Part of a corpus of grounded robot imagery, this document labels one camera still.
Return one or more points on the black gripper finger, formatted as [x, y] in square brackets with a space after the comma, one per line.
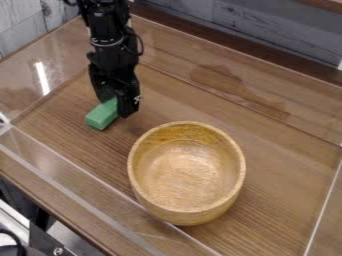
[101, 83]
[128, 98]

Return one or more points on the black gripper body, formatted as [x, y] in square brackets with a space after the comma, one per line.
[116, 56]

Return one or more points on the green rectangular block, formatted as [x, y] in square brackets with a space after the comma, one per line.
[103, 115]

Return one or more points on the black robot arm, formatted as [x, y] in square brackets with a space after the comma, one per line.
[105, 18]

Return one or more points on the brown wooden bowl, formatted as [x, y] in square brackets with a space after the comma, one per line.
[185, 170]

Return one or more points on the clear acrylic tray wall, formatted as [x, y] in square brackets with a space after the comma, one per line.
[69, 168]

